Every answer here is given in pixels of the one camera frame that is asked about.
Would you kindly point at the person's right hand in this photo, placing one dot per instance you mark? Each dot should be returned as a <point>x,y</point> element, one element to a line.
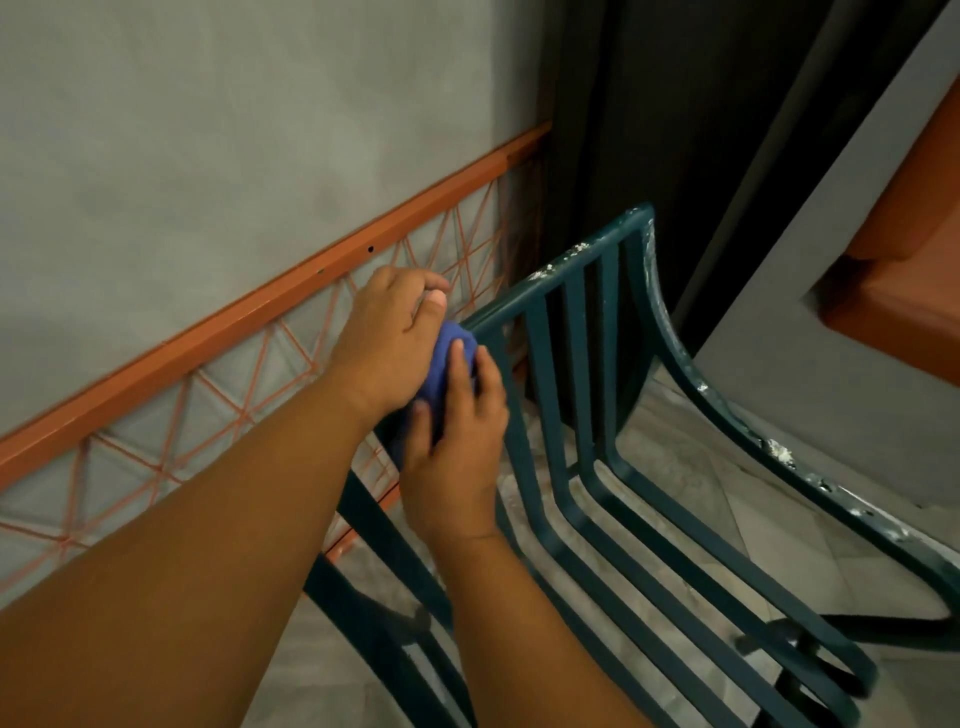
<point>457,480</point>

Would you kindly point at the person's left hand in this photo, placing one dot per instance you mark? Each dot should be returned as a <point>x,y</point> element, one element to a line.
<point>382,345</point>

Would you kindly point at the blue cleaning cloth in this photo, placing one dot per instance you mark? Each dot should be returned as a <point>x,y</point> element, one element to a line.
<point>450,352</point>

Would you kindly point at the dark green metal slatted chair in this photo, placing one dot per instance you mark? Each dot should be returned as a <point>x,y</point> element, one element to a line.
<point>540,375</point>

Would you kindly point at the person's left forearm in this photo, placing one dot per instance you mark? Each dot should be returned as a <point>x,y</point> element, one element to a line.
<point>187,585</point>

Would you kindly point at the person's right forearm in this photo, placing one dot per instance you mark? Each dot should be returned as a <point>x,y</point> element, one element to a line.
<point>525,645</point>

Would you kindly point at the black partition panel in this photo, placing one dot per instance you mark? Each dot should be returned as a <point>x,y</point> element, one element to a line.
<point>675,112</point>

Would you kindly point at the orange cushioned booth bench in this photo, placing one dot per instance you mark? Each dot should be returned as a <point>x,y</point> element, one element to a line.
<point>900,300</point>

